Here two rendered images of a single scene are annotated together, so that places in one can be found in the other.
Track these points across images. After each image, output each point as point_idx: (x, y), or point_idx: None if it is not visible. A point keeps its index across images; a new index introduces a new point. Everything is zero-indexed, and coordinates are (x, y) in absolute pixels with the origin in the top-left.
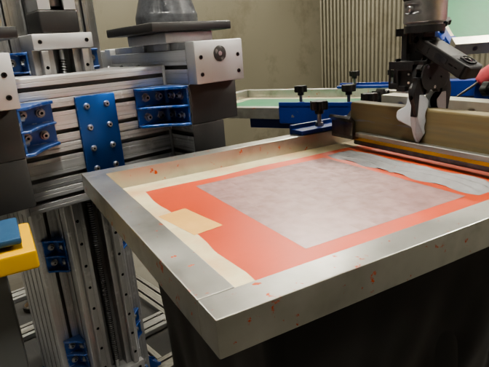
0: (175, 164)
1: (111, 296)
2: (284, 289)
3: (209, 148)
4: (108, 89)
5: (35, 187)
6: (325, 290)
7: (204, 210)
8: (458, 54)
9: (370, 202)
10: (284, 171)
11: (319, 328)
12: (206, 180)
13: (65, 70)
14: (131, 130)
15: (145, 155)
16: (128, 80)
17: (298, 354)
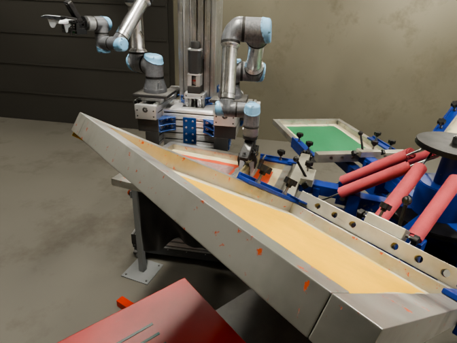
0: (192, 148)
1: None
2: (124, 180)
3: (219, 147)
4: (194, 117)
5: (167, 139)
6: (130, 184)
7: None
8: (245, 150)
9: None
10: (212, 165)
11: (147, 197)
12: (192, 157)
13: (194, 105)
14: (200, 131)
15: (205, 141)
16: (204, 115)
17: (142, 200)
